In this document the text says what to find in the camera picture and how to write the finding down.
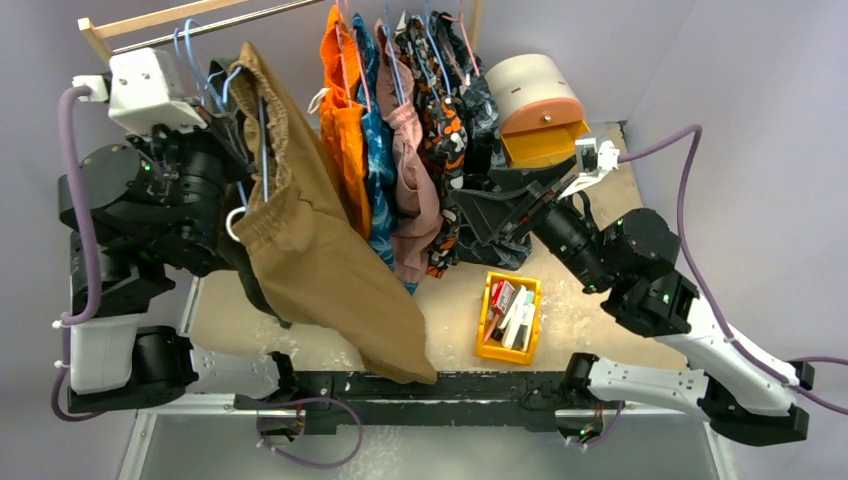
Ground olive green shorts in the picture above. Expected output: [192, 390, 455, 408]
[207, 57, 292, 330]

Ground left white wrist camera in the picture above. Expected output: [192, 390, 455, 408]
[72, 48, 209, 139]

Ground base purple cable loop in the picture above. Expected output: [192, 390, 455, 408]
[255, 397, 366, 472]

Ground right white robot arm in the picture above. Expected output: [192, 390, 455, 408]
[451, 166, 814, 447]

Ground light blue wire hanger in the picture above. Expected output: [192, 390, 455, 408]
[173, 18, 270, 203]

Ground cream orange drawer box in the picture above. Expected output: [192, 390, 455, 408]
[485, 53, 589, 168]

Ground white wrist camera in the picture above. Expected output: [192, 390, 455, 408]
[72, 48, 209, 139]
[558, 133, 620, 200]

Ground wooden clothes rack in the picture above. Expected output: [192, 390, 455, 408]
[77, 1, 487, 61]

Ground blue patterned shorts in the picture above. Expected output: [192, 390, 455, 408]
[352, 13, 405, 268]

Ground orange black patterned shorts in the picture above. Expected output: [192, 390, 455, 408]
[394, 11, 467, 278]

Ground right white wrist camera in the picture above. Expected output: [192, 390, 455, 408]
[558, 133, 620, 200]

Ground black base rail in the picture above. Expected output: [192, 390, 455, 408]
[234, 371, 617, 435]

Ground pink shorts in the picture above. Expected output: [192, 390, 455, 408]
[374, 19, 443, 293]

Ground yellow bin with items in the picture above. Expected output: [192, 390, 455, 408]
[475, 272, 542, 366]

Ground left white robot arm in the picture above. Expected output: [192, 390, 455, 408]
[58, 125, 298, 420]

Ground dark grey patterned shorts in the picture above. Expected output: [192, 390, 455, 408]
[430, 11, 532, 271]

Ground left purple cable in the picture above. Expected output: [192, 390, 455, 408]
[50, 84, 105, 424]

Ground tan brown shorts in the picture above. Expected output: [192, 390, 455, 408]
[229, 41, 437, 385]

